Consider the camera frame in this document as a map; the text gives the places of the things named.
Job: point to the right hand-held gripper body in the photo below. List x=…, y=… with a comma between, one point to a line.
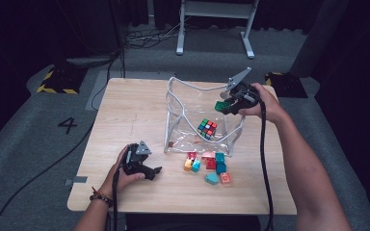
x=247, y=94

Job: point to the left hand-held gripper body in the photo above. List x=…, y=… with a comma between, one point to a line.
x=135, y=159

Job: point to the green toy block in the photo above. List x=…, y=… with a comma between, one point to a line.
x=220, y=106

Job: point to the multicoloured puzzle cube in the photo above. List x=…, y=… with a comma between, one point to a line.
x=207, y=129

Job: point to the yellow toy block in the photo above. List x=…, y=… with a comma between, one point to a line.
x=188, y=165

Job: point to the pink toy block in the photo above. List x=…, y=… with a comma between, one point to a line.
x=208, y=155

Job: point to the clear plastic bag white trim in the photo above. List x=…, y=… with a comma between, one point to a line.
x=184, y=134

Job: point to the teal house-shaped toy block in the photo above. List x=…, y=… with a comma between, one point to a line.
x=211, y=179

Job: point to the salmon toy block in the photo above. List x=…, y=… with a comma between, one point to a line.
x=225, y=177

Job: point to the person's right hand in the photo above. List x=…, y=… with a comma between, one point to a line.
x=266, y=106

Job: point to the person's left hand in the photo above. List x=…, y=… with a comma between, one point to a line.
x=117, y=178

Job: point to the grey round disc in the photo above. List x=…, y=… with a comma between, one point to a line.
x=223, y=95

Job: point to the black yellow striped base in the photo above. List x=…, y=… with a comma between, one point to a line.
x=61, y=82
x=289, y=86

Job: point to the grey tape strip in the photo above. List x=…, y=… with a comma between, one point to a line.
x=77, y=180

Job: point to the person's dark clothing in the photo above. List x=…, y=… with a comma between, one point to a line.
x=192, y=223

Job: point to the white keyboard stand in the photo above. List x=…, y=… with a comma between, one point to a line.
x=216, y=9

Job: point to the grey stand base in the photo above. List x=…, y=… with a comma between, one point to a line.
x=90, y=61

